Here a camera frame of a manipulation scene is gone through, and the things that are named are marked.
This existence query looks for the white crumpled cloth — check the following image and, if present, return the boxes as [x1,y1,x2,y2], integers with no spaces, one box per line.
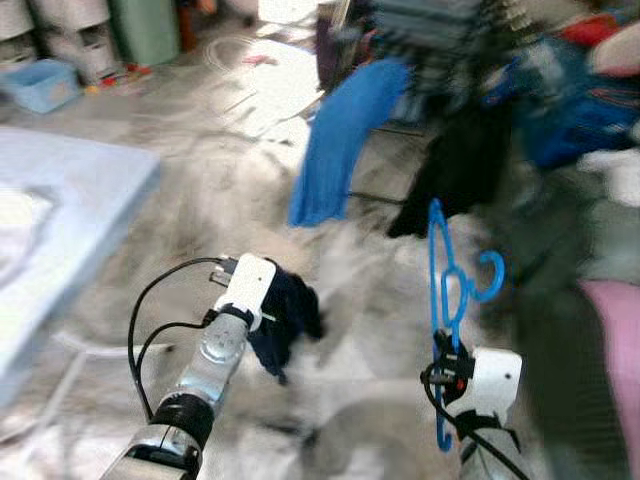
[0,185,58,289]

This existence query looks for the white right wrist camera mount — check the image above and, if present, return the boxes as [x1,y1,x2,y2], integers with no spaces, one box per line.
[464,346,524,423]

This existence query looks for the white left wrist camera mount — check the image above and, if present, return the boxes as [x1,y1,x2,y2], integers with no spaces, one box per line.
[212,252,279,323]

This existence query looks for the light blue folding table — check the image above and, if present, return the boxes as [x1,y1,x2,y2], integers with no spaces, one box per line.
[0,125,164,401]

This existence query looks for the blue plastic clothes hanger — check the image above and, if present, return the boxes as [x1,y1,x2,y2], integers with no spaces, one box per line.
[426,197,507,454]

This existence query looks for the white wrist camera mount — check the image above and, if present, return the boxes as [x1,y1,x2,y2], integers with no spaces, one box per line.
[464,346,524,423]
[212,252,279,323]

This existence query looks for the blue shirt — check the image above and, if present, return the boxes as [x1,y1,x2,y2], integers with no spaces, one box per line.
[287,57,414,230]

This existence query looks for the pink cushion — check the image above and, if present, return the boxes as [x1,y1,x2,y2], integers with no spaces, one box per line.
[578,278,640,480]

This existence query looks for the blue machine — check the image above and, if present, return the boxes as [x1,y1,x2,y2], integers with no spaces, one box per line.
[518,35,640,173]

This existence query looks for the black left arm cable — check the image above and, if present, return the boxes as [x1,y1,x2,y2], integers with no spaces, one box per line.
[127,256,239,423]

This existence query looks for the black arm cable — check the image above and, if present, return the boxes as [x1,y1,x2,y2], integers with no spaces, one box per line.
[127,256,239,423]
[419,362,533,480]

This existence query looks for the white rag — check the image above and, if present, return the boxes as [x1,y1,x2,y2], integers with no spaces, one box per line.
[578,148,640,206]

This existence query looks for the navy garment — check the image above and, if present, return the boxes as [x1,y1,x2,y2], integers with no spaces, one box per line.
[245,264,327,387]

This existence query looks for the grey green sofa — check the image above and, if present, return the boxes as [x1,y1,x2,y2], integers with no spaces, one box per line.
[488,165,640,480]

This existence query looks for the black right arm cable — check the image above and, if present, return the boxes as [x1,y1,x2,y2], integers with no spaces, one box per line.
[419,362,533,480]

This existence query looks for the green cabinet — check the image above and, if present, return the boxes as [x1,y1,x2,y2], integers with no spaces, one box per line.
[108,0,184,67]

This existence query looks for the white stacked storage bins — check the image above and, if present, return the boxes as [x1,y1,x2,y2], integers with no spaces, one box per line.
[32,0,118,86]
[0,0,39,73]

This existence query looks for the metal clothes drying rack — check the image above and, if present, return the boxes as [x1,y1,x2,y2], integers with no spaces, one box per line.
[315,0,531,101]

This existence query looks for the light blue plastic box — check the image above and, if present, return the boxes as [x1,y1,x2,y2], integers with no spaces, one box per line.
[0,58,83,114]

